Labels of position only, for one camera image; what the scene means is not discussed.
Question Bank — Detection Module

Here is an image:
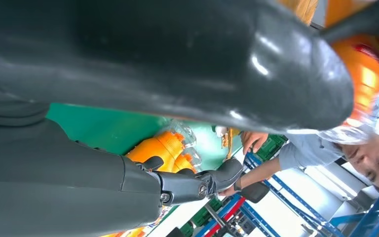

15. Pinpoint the yellow taped cardboard sheet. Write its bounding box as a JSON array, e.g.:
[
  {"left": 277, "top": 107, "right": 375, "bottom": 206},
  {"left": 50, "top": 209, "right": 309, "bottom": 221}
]
[{"left": 220, "top": 126, "right": 242, "bottom": 159}]

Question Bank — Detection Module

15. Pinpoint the blue metal rack frame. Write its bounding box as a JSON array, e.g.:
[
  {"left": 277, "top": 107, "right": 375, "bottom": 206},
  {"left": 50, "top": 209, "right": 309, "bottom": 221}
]
[{"left": 194, "top": 152, "right": 379, "bottom": 237}]

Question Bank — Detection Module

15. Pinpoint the red metal post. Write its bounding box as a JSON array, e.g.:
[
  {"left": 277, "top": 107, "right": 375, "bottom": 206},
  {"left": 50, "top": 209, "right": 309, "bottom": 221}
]
[{"left": 204, "top": 196, "right": 246, "bottom": 237}]

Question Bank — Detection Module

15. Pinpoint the green plastic crate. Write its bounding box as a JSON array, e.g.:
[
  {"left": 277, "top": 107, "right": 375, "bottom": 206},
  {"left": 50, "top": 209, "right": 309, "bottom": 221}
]
[
  {"left": 256, "top": 133, "right": 289, "bottom": 161},
  {"left": 180, "top": 196, "right": 225, "bottom": 237}
]

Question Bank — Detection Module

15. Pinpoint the person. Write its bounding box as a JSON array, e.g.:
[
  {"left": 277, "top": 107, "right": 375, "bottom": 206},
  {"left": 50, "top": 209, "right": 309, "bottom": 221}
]
[{"left": 219, "top": 129, "right": 379, "bottom": 200}]

